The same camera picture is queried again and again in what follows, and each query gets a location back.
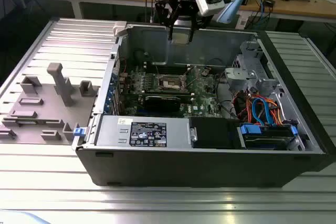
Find orange wire bundle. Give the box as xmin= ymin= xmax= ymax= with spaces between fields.
xmin=265 ymin=99 xmax=286 ymax=126

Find hard disk in blue carrier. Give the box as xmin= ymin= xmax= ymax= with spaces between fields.
xmin=237 ymin=123 xmax=299 ymax=151

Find pale blue teach pendant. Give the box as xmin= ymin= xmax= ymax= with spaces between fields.
xmin=216 ymin=0 xmax=246 ymax=24

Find green motherboard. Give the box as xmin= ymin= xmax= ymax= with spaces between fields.
xmin=115 ymin=62 xmax=224 ymax=120

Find black PC case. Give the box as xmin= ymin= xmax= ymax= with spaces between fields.
xmin=73 ymin=22 xmax=335 ymax=188

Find blue data wire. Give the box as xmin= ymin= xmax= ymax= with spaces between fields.
xmin=250 ymin=97 xmax=271 ymax=125

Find red yellow power wires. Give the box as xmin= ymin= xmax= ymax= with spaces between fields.
xmin=235 ymin=90 xmax=253 ymax=120

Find grey power supply unit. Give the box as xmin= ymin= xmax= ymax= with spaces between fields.
xmin=96 ymin=115 xmax=191 ymax=152

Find silver CPU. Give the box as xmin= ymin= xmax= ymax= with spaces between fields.
xmin=173 ymin=34 xmax=190 ymax=45

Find metal socket cover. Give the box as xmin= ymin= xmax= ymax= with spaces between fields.
xmin=183 ymin=65 xmax=201 ymax=90

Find silver drive cage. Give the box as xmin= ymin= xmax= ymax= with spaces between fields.
xmin=224 ymin=39 xmax=286 ymax=109

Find grey parts rack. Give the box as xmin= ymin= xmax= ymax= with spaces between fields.
xmin=0 ymin=62 xmax=102 ymax=146

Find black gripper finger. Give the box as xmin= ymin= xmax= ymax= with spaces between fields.
xmin=154 ymin=0 xmax=182 ymax=42
xmin=188 ymin=0 xmax=202 ymax=44

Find CPU socket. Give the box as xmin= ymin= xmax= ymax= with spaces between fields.
xmin=156 ymin=73 xmax=191 ymax=91

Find black graphics card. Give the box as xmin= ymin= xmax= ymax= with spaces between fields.
xmin=144 ymin=94 xmax=182 ymax=112

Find blue cable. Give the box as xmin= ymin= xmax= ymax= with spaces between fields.
xmin=258 ymin=0 xmax=266 ymax=22

